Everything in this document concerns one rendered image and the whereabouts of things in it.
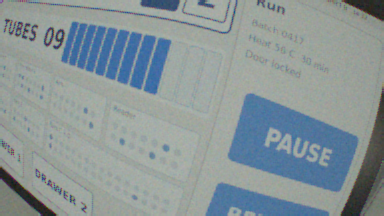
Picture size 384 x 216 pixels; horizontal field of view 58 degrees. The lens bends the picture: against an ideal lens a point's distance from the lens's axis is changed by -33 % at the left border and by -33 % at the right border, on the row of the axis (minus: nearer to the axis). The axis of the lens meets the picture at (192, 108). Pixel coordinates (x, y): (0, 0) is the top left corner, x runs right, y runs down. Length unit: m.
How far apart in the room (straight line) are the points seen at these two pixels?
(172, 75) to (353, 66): 0.14
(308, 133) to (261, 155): 0.04
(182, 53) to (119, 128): 0.07
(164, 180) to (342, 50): 0.16
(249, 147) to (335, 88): 0.08
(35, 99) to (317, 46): 0.26
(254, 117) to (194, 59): 0.05
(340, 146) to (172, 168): 0.13
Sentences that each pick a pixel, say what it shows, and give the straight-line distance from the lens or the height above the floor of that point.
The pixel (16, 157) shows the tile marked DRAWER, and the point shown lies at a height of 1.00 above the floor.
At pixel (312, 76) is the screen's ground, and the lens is 0.29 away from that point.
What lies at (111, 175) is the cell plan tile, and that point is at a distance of 0.36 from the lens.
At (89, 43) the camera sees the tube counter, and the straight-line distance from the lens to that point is 0.36.
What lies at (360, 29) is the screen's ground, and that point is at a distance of 0.29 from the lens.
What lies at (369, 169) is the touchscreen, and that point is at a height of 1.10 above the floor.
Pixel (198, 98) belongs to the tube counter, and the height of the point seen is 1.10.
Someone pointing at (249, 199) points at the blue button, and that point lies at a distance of 0.31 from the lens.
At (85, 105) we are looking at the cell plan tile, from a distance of 0.36.
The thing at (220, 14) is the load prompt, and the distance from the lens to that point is 0.31.
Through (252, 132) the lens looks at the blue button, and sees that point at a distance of 0.30.
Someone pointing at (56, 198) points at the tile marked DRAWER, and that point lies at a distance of 0.42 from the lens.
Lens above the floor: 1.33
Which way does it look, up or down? 47 degrees down
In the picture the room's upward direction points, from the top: 5 degrees counter-clockwise
